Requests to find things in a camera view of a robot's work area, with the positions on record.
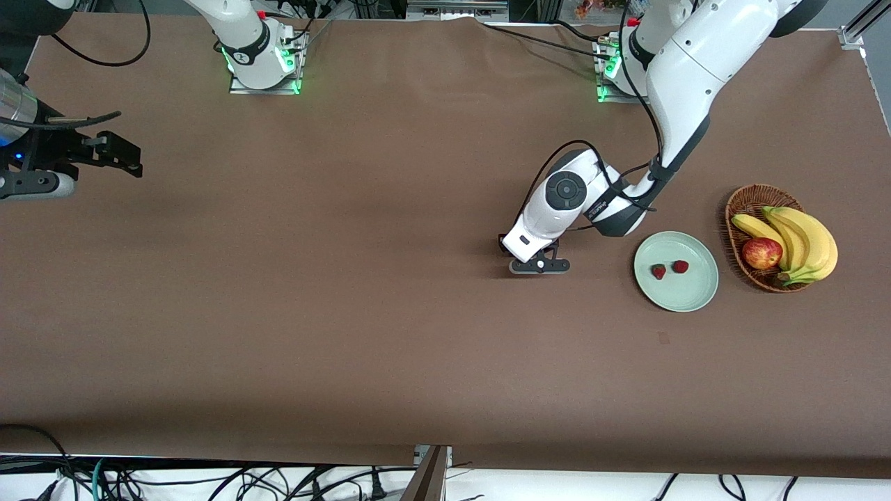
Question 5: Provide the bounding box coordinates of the pale green round plate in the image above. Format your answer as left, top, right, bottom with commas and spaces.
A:
633, 231, 720, 313

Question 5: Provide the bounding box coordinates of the brown table cloth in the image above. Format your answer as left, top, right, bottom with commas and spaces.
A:
0, 13, 891, 481

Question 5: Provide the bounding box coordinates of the brown wicker basket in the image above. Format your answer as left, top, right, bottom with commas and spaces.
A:
725, 184, 815, 294

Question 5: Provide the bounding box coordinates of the red apple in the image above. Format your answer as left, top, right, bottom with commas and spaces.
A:
741, 237, 784, 271

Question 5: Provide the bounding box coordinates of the yellow banana bunch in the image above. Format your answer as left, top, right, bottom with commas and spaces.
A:
731, 206, 839, 287

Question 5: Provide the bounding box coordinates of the aluminium corner profile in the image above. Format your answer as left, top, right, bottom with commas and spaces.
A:
837, 0, 891, 51

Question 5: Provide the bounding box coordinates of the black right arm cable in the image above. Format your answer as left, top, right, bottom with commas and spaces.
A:
50, 0, 152, 68

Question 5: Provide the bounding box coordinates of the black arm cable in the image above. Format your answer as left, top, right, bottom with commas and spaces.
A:
519, 0, 663, 230
50, 0, 152, 68

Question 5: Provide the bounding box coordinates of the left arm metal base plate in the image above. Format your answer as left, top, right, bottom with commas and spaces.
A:
595, 36, 655, 105

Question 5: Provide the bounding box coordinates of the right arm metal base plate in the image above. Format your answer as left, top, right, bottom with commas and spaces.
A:
228, 29, 308, 96

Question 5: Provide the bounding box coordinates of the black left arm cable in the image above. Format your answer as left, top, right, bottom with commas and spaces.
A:
519, 0, 663, 230

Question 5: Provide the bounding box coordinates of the black cable across cloth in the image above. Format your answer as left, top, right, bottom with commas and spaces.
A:
475, 18, 618, 61

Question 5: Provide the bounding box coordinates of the silver aluminium frame bar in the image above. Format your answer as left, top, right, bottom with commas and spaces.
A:
406, 0, 510, 22

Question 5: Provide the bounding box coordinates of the brown post with bracket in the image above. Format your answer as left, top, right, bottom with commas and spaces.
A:
399, 444, 455, 501

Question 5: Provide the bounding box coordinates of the black cable with plug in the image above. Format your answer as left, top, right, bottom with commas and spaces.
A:
275, 468, 328, 501
327, 468, 388, 501

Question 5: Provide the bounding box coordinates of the black looping floor cable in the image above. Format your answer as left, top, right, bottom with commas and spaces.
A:
0, 423, 73, 501

